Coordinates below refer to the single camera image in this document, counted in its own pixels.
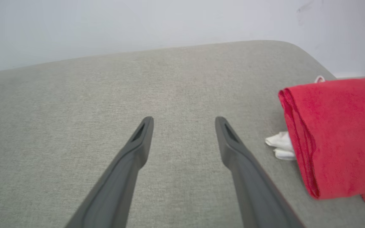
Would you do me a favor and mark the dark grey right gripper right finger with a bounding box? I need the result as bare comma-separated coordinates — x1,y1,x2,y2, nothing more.
215,116,305,228

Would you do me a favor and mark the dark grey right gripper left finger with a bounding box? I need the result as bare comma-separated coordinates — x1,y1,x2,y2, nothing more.
64,116,155,228

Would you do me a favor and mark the red and white garment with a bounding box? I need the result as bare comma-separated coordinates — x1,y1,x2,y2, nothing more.
264,75,365,208

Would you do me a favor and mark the grey fabric sofa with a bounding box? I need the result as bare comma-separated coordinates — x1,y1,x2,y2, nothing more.
0,40,365,228

